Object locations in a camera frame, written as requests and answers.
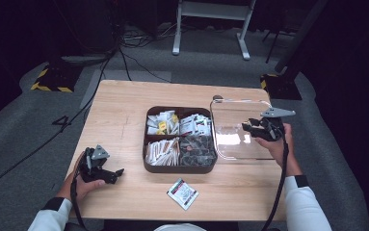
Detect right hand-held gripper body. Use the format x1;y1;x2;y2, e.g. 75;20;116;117
258;107;297;142

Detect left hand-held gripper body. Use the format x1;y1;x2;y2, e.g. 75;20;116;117
77;143;112;184

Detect clear box lid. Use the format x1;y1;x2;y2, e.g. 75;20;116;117
209;97;277;162

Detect brown compartment box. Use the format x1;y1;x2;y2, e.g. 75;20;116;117
142;105;219;174

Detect square white red-label packet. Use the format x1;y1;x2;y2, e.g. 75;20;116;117
166;177;200;212

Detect person's left hand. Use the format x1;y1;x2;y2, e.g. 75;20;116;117
56;151;107;204

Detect person's right hand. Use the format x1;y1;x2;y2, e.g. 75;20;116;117
254;122;303;178

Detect black yellow striped stand base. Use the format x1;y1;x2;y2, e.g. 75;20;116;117
259;72;303;101
30;63;84;94

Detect pile of stick sachets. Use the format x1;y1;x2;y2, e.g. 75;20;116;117
145;137;181;167

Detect pile of dark sachets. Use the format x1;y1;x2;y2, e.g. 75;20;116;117
179;134;217;167

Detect pile of white red-label sachets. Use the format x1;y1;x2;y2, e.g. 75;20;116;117
179;113;213;137

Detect pile of white yellow sachets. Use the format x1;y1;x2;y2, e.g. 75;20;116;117
145;110;180;136

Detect black tripod legs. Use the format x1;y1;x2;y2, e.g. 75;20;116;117
261;27;291;64

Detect person's white shirt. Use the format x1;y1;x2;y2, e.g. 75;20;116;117
152;222;207;231

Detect dark slanted pole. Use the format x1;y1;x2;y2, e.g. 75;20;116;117
273;0;329;73

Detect left hand-held gripper cable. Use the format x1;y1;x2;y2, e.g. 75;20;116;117
69;177;89;231

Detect hand-held gripper cable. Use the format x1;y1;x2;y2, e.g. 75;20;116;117
261;140;290;231
69;177;89;231

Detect long black floor cable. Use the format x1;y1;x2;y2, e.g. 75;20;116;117
0;47;122;197

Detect right hand-held gripper cable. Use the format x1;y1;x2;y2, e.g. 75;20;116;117
261;140;290;231

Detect thin black floor cable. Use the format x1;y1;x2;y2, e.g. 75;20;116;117
119;50;172;85

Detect white metal stand frame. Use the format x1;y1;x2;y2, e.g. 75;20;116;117
171;0;257;62

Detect bundle of floor cables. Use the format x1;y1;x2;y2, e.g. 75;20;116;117
119;22;186;50

